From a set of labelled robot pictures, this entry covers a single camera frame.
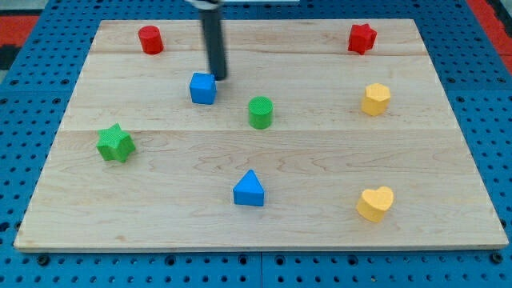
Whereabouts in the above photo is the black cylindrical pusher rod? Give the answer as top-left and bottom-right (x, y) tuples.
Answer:
(199, 2), (228, 81)

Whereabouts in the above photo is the blue triangle block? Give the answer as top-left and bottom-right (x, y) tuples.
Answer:
(233, 170), (265, 206)

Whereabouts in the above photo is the yellow heart block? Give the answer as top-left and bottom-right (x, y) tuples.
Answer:
(356, 186), (394, 222)

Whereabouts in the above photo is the red cylinder block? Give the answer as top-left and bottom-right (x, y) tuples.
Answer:
(138, 26), (164, 54)

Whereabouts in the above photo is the blue cube block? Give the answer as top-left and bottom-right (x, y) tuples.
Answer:
(189, 72), (217, 105)

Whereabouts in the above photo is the green cylinder block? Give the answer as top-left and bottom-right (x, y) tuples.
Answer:
(248, 96), (274, 130)

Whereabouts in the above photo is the red star block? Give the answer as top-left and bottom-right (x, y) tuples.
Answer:
(347, 23), (378, 55)

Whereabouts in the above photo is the green star block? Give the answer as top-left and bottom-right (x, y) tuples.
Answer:
(96, 123), (135, 162)

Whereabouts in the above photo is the wooden board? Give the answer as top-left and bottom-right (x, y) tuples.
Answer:
(14, 19), (509, 253)

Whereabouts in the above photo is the yellow hexagon block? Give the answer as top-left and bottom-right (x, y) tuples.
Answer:
(361, 83), (391, 116)

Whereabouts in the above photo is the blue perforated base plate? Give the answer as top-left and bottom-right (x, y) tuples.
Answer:
(1, 1), (511, 287)

